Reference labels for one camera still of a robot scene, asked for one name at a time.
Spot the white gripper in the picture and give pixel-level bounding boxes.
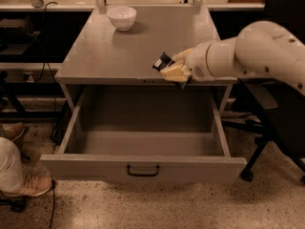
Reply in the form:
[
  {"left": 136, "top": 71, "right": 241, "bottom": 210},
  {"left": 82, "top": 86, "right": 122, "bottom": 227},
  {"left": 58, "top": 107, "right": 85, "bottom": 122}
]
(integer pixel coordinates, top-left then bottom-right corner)
[{"left": 160, "top": 41, "right": 214, "bottom": 83}]

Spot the dark blue rxbar packet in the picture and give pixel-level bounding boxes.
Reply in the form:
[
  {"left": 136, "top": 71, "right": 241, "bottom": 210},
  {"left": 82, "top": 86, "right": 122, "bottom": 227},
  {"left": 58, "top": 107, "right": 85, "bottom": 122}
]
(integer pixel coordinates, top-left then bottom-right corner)
[{"left": 152, "top": 52, "right": 193, "bottom": 90}]

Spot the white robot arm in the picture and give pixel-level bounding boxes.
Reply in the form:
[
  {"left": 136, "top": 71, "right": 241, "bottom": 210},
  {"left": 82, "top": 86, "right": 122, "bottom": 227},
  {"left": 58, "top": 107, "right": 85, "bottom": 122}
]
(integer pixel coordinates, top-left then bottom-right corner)
[{"left": 153, "top": 21, "right": 305, "bottom": 94}]

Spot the grey metal counter cabinet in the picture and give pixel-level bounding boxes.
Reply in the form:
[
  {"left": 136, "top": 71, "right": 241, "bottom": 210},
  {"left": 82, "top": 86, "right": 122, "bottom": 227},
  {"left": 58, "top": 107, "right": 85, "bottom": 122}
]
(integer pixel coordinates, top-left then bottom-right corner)
[{"left": 55, "top": 6, "right": 236, "bottom": 120}]

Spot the grey open top drawer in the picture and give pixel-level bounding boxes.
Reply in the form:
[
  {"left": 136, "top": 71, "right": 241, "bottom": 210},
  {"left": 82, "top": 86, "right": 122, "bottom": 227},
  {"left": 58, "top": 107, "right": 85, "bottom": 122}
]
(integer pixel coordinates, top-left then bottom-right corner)
[{"left": 39, "top": 85, "right": 248, "bottom": 185}]

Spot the white ceramic bowl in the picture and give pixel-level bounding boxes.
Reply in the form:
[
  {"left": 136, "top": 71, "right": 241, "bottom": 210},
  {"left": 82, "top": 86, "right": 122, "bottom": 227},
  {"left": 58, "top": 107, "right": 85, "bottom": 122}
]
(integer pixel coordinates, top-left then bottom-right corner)
[{"left": 107, "top": 6, "right": 137, "bottom": 31}]

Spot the black office chair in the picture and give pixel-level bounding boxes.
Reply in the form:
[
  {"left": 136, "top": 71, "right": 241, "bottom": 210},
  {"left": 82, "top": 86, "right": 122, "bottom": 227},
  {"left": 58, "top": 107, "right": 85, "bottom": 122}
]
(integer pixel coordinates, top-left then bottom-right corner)
[{"left": 223, "top": 0, "right": 305, "bottom": 182}]

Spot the long background workbench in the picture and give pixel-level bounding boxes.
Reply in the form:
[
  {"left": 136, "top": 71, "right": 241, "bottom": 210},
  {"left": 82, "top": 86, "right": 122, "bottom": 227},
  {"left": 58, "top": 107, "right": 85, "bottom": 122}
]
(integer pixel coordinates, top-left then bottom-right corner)
[{"left": 1, "top": 0, "right": 264, "bottom": 85}]

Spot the black equipment under bench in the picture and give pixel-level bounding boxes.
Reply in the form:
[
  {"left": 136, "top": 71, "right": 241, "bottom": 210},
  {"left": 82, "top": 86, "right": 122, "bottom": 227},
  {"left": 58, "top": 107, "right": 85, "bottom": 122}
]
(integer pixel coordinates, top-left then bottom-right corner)
[{"left": 0, "top": 17, "right": 41, "bottom": 55}]

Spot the tan shoe far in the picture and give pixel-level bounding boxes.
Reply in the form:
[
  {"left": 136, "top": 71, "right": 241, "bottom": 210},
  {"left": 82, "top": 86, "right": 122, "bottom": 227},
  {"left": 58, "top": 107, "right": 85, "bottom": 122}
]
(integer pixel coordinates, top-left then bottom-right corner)
[{"left": 1, "top": 122, "right": 26, "bottom": 142}]

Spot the tan shoe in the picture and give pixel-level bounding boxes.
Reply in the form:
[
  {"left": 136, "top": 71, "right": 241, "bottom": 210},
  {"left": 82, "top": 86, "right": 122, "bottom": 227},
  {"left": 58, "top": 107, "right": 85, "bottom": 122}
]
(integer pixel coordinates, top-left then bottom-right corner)
[
  {"left": 1, "top": 122, "right": 26, "bottom": 142},
  {"left": 1, "top": 175, "right": 52, "bottom": 198}
]

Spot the tan shoe near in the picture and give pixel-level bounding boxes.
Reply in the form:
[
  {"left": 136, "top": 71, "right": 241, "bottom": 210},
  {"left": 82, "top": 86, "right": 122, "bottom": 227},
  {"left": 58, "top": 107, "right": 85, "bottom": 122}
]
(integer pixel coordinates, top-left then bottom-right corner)
[{"left": 1, "top": 175, "right": 52, "bottom": 198}]

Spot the beige trouser leg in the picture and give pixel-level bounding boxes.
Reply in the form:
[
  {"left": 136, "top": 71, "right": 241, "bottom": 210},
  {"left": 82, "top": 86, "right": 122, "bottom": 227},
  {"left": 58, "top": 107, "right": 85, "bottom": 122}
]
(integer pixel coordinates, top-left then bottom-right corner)
[{"left": 0, "top": 137, "right": 24, "bottom": 193}]

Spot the black drawer handle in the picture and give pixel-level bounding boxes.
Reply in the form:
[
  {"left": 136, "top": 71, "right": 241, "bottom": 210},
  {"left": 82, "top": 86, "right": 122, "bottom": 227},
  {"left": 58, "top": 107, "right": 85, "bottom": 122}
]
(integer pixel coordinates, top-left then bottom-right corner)
[{"left": 126, "top": 165, "right": 160, "bottom": 177}]

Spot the black power cable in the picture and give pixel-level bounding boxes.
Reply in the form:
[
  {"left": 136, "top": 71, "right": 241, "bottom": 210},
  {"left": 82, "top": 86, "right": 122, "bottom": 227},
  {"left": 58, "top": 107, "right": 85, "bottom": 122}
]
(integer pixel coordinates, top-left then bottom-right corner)
[{"left": 32, "top": 1, "right": 59, "bottom": 229}]

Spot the wall power outlet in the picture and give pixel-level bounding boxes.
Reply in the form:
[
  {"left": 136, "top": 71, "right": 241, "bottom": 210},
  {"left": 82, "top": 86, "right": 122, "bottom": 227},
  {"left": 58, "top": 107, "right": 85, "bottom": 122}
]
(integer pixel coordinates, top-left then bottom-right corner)
[{"left": 23, "top": 72, "right": 34, "bottom": 83}]

